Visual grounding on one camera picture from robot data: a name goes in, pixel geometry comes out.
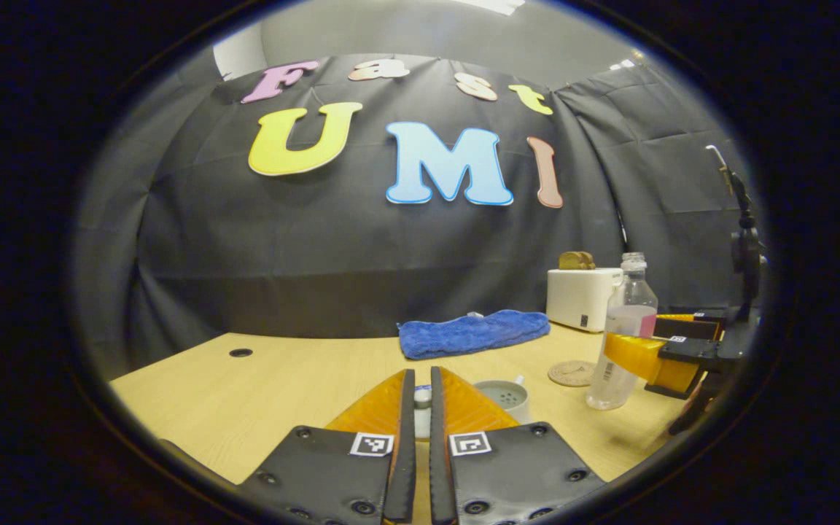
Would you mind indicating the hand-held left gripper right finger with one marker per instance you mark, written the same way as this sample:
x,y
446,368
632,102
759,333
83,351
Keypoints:
x,y
438,467

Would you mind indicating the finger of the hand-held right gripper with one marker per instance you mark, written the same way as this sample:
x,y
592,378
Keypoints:
x,y
690,351
686,329

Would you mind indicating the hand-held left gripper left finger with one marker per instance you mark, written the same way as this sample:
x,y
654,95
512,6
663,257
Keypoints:
x,y
404,452

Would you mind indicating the clear plastic water bottle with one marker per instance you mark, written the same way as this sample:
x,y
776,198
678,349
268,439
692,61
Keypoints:
x,y
631,299

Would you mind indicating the white ceramic teacup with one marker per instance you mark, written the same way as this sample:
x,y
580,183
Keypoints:
x,y
511,399

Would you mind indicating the round cork coaster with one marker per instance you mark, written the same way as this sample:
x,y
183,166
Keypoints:
x,y
569,373

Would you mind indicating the white toaster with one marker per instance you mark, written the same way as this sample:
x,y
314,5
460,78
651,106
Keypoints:
x,y
580,299

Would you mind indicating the brown bread slice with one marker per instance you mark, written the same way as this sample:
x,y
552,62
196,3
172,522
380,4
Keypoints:
x,y
588,261
569,261

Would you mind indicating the blue towel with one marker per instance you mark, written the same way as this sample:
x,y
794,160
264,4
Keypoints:
x,y
471,335

